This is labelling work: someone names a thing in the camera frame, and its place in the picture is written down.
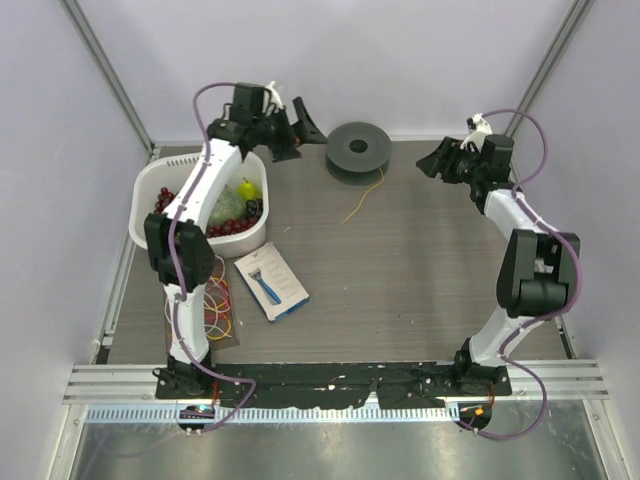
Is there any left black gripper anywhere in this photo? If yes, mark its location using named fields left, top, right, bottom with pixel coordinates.
left=252, top=98, right=326, bottom=163

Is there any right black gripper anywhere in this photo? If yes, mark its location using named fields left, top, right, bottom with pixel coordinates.
left=416, top=137, right=485, bottom=186

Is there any yellow cable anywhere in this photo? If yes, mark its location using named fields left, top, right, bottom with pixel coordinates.
left=204, top=279, right=234, bottom=342
left=341, top=166, right=385, bottom=225

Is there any grey perforated cable spool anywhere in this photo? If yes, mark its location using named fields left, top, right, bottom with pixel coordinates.
left=325, top=122, right=392, bottom=186

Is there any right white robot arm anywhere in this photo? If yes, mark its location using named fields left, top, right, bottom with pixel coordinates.
left=416, top=134, right=581, bottom=395

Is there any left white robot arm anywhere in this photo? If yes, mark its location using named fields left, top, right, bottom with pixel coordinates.
left=144, top=83, right=327, bottom=399

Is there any green netted melon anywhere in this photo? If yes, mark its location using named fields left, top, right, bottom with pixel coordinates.
left=208, top=186, right=246, bottom=227

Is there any white plastic basket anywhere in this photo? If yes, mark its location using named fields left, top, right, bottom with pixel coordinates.
left=129, top=153, right=270, bottom=258

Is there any razor in white box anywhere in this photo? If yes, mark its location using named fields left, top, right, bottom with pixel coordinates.
left=234, top=242, right=310, bottom=323

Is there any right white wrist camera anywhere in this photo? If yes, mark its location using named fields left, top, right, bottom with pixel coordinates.
left=459, top=113, right=493, bottom=152

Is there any red grape string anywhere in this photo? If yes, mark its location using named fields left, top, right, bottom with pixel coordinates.
left=205, top=217, right=259, bottom=239

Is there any red cable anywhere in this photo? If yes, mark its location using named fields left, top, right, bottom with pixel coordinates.
left=204, top=274, right=234, bottom=321

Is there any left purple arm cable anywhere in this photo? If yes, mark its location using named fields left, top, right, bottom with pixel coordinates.
left=168, top=81, right=258, bottom=434

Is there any clear tray of cables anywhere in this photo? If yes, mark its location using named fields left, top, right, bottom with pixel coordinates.
left=203, top=254, right=238, bottom=350

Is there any black mounting base plate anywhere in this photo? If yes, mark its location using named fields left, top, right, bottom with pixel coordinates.
left=152, top=362, right=512, bottom=410

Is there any aluminium rail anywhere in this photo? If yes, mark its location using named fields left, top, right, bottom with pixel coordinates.
left=63, top=359, right=609, bottom=405

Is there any white slotted cable duct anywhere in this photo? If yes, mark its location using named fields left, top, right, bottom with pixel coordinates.
left=85, top=402, right=459, bottom=424

